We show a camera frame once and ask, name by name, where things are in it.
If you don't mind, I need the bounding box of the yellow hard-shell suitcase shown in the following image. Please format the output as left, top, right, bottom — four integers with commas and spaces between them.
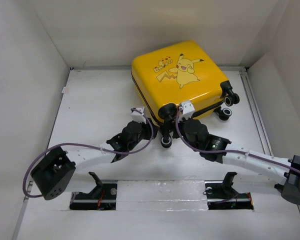
131, 40, 240, 148

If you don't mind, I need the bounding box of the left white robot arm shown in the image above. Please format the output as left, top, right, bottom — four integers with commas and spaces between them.
27, 118, 159, 201

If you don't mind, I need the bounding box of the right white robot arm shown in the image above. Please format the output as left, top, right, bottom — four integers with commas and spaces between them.
175, 117, 300, 206

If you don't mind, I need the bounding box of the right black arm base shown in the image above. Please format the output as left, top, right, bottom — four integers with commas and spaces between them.
202, 172, 254, 210

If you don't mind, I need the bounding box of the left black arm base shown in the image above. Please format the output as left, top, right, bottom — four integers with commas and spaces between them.
69, 171, 118, 211

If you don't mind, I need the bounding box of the small pink paper scrap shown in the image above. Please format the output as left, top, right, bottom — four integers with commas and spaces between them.
61, 86, 70, 94

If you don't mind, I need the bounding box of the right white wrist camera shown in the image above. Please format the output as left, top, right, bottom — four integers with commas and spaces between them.
178, 100, 195, 122

